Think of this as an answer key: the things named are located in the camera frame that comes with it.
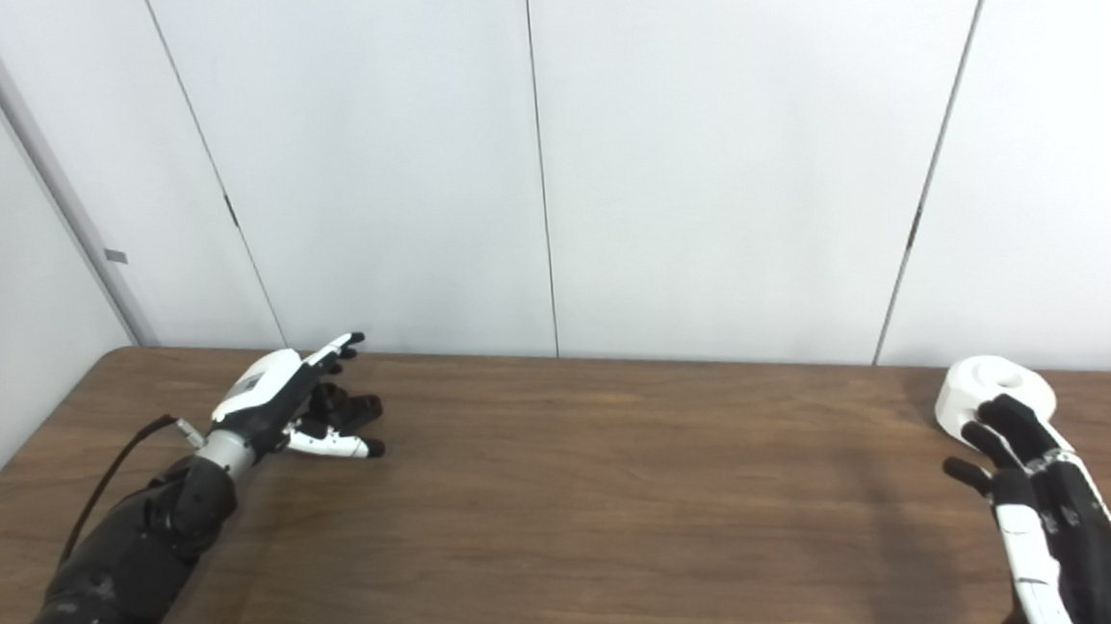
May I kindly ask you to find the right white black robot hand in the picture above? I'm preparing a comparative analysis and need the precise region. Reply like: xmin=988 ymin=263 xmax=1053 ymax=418
xmin=938 ymin=387 xmax=1111 ymax=624

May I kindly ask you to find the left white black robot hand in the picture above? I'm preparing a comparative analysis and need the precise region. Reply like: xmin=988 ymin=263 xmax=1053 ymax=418
xmin=205 ymin=330 xmax=388 ymax=470

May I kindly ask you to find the black holder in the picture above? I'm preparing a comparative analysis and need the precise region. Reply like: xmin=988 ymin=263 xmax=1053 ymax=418
xmin=314 ymin=380 xmax=386 ymax=443

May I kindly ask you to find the round white piece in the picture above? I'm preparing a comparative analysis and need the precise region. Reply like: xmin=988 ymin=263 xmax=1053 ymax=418
xmin=932 ymin=351 xmax=1059 ymax=444

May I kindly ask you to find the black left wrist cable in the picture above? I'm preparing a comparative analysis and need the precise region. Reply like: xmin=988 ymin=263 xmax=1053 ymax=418
xmin=49 ymin=412 xmax=215 ymax=565

